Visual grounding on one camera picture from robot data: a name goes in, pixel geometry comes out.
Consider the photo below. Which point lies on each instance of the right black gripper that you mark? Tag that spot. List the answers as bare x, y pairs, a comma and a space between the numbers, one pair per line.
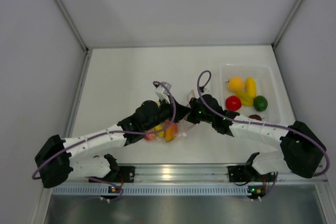
193, 103

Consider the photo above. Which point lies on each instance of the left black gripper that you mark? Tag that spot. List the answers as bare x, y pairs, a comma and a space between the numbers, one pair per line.
181, 111

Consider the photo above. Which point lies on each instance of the clear zip top bag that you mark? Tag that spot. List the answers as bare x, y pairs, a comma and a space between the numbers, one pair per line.
183, 126

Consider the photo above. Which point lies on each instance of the orange fake mango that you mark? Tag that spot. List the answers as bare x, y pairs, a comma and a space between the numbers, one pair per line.
171, 132

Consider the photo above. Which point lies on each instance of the red fake apple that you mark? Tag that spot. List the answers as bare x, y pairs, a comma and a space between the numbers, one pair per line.
233, 103

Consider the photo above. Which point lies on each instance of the orange yellow fake peach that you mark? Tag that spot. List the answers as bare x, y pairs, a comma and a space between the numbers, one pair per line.
235, 84

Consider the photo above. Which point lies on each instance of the yellow fake starfruit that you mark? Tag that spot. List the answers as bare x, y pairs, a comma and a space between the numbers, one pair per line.
245, 98

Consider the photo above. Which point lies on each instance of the dark purple fake plum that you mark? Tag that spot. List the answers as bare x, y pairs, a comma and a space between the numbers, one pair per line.
255, 117

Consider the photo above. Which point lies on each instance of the yellow fake corn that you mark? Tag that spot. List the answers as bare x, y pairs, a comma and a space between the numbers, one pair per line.
251, 87

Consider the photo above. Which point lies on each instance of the green fake lime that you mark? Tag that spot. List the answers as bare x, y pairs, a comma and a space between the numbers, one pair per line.
260, 103

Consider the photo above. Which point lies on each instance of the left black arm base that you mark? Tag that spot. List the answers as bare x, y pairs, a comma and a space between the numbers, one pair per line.
123, 174

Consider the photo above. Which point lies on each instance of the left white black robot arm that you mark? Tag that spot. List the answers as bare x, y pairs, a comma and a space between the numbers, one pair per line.
89, 156

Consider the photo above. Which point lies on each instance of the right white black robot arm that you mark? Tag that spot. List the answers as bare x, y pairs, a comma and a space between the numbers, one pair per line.
296, 147

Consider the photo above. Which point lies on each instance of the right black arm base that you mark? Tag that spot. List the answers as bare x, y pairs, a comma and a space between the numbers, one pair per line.
245, 173

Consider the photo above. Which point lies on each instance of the yellow fake banana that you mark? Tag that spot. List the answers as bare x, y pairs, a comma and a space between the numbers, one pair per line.
159, 131

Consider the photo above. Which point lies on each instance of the pink fake peach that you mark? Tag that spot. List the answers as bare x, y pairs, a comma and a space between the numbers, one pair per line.
150, 137

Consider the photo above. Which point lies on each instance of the white plastic basket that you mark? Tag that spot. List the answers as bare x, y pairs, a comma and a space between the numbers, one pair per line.
265, 87

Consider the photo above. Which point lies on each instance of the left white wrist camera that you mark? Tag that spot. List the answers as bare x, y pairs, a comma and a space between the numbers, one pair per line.
162, 90

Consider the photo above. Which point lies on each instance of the aluminium mounting rail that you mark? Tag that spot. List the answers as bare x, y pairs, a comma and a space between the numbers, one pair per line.
181, 173

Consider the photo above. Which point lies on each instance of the white slotted cable duct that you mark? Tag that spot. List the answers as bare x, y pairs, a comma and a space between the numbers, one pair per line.
156, 190

